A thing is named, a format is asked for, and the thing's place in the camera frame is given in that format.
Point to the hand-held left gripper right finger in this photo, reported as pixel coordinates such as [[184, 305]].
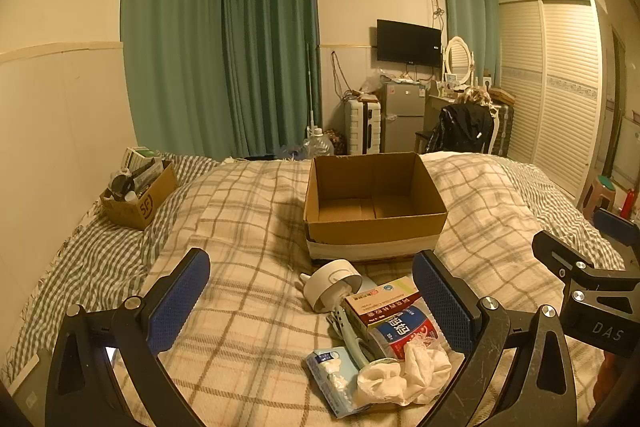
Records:
[[442, 302]]

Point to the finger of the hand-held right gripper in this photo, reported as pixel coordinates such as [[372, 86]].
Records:
[[616, 226], [565, 254]]

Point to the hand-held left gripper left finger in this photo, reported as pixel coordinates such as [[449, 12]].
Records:
[[177, 302]]

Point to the canister with red blue label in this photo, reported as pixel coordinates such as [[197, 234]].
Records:
[[405, 334]]

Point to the brown medicine box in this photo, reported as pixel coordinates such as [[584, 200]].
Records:
[[382, 299]]

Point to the white tissue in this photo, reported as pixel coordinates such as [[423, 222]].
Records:
[[405, 374]]

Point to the large cardboard box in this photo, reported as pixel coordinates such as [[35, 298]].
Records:
[[370, 237]]

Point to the pale green hair clip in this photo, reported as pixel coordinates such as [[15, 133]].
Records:
[[352, 347]]

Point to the white tape roll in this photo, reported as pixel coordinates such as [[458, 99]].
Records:
[[327, 284]]

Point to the blue tissue packet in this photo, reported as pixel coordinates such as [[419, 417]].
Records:
[[330, 379]]

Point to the red fire extinguisher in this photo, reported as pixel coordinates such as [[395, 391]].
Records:
[[629, 204]]

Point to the plastic stool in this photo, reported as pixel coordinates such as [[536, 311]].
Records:
[[600, 192]]

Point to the grey gingham bed sheet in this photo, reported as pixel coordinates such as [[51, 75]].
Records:
[[85, 267]]

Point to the beige plaid blanket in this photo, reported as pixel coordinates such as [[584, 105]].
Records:
[[250, 232]]

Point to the small printed cardboard box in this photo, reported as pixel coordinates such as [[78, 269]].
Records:
[[142, 207]]

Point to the door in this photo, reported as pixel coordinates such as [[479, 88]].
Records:
[[619, 107]]

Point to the black round object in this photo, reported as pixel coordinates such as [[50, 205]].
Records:
[[120, 184]]

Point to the dark suitcase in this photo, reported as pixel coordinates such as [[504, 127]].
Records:
[[504, 132]]

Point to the white louvered wardrobe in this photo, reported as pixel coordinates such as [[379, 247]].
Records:
[[555, 97]]

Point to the green white carton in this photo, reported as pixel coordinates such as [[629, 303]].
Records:
[[140, 155]]

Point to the black jacket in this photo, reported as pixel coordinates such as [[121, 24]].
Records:
[[462, 129]]

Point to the white flat device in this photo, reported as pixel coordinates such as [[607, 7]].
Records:
[[25, 374]]

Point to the tan fluffy item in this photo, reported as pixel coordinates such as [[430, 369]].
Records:
[[475, 97]]

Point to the grey mini fridge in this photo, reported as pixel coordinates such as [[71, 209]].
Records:
[[402, 119]]

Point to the white suitcase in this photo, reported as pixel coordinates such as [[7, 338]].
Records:
[[362, 129]]

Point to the dark floral bag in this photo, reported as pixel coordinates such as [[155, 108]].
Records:
[[336, 142]]

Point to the large clear water jug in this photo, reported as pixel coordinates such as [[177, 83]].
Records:
[[317, 146]]

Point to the white oval mirror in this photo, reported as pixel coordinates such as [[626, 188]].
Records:
[[457, 59]]

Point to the clear plastic bag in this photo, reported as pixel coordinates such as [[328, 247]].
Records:
[[372, 84]]

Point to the white pole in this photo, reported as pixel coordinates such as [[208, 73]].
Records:
[[309, 87]]

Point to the narrow green curtain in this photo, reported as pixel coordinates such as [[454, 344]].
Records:
[[470, 17]]

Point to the black wall television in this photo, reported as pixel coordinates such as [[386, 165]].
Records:
[[407, 42]]

